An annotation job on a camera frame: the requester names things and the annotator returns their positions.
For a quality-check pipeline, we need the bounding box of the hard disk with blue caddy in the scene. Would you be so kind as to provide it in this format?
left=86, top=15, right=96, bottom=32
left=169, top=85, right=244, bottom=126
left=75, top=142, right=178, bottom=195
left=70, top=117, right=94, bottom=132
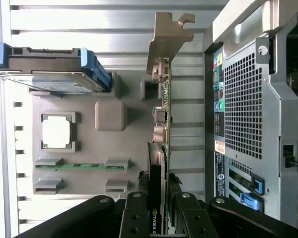
left=0, top=42, right=112, bottom=96

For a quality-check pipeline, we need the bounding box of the open black PC case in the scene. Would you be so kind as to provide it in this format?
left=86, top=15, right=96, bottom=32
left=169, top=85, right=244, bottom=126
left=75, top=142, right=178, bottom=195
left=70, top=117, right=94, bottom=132
left=203, top=0, right=298, bottom=229

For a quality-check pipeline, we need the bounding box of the grey parts rack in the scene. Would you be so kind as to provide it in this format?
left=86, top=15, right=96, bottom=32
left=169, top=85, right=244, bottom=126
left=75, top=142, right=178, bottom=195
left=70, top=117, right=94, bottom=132
left=27, top=70, right=169, bottom=199

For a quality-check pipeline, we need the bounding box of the silver CPU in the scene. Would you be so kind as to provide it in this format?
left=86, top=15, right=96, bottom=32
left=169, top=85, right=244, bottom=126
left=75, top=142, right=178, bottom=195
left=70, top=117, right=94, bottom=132
left=42, top=116, right=73, bottom=149

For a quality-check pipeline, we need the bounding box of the green RAM stick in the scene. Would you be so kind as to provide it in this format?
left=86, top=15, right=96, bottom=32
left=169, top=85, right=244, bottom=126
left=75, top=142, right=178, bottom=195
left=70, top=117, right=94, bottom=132
left=35, top=162, right=126, bottom=172

